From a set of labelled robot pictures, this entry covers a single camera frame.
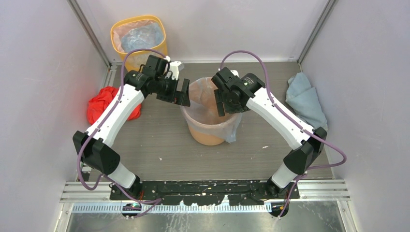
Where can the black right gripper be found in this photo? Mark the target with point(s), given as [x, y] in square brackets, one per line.
[220, 98]

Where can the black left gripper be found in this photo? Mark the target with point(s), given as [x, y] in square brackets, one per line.
[181, 97]

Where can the light blue trash bag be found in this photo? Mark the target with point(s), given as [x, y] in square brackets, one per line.
[202, 114]

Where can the orange round trash bin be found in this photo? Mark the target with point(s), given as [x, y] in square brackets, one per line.
[205, 139]

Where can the yellow mesh trash bin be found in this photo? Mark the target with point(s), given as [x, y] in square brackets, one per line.
[115, 35]

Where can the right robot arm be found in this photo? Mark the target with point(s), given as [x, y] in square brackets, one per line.
[249, 93]

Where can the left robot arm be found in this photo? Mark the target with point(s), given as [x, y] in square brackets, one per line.
[157, 76]

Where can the blue bag inside yellow bin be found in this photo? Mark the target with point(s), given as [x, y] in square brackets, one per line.
[140, 34]

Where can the red crumpled trash bag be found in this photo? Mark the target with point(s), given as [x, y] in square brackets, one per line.
[98, 104]

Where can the folded blue bag in corner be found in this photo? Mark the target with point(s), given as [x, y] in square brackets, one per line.
[302, 97]

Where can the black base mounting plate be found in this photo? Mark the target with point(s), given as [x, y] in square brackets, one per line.
[204, 193]

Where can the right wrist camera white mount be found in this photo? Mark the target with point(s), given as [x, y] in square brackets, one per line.
[227, 73]

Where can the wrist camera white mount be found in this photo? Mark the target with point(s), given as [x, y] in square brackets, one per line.
[174, 69]
[227, 73]

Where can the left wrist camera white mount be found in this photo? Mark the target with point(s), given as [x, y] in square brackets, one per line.
[174, 69]

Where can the left aluminium frame post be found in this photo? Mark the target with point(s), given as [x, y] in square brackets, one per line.
[76, 8]

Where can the aluminium frame post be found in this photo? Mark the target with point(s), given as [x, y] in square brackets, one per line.
[329, 6]
[76, 8]

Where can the slotted white cable duct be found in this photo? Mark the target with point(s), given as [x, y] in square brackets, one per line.
[124, 207]

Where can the right aluminium frame post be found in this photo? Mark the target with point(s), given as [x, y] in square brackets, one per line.
[329, 6]

